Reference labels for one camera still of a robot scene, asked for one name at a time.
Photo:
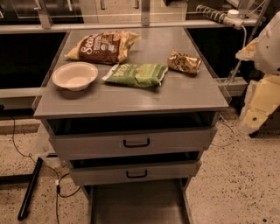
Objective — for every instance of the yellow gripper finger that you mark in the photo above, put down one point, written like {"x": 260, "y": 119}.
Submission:
{"x": 262, "y": 99}
{"x": 247, "y": 52}

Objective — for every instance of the green jalapeno chip bag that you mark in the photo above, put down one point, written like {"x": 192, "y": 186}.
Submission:
{"x": 136, "y": 75}

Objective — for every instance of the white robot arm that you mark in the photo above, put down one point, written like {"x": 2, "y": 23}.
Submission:
{"x": 264, "y": 51}

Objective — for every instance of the small gold snack bag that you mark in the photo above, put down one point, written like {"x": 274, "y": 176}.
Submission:
{"x": 183, "y": 62}

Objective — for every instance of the top grey drawer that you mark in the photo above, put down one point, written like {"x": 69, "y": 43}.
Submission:
{"x": 131, "y": 135}

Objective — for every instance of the grey drawer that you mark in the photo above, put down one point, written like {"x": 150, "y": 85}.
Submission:
{"x": 131, "y": 135}
{"x": 150, "y": 202}
{"x": 112, "y": 170}

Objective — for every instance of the grey drawer cabinet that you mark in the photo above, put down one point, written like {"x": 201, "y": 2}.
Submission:
{"x": 179, "y": 93}

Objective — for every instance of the brown yellow chip bag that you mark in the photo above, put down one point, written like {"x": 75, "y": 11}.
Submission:
{"x": 109, "y": 47}

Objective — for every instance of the bottom grey drawer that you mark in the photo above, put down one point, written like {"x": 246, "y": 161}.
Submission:
{"x": 150, "y": 202}

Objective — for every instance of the middle grey drawer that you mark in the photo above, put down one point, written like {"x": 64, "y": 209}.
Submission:
{"x": 112, "y": 170}

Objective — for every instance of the white power strip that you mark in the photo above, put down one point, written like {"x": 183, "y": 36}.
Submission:
{"x": 230, "y": 18}

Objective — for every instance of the white paper bowl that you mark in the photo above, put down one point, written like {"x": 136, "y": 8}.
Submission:
{"x": 75, "y": 76}

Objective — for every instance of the black metal floor bar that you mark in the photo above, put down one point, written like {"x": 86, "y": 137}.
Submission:
{"x": 23, "y": 212}

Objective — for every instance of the black top drawer handle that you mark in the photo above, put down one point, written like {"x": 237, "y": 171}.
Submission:
{"x": 136, "y": 143}

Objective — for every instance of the black drawer handle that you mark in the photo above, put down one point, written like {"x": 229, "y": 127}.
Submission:
{"x": 136, "y": 143}
{"x": 136, "y": 175}

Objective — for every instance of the black middle drawer handle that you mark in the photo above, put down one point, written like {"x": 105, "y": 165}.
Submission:
{"x": 136, "y": 175}

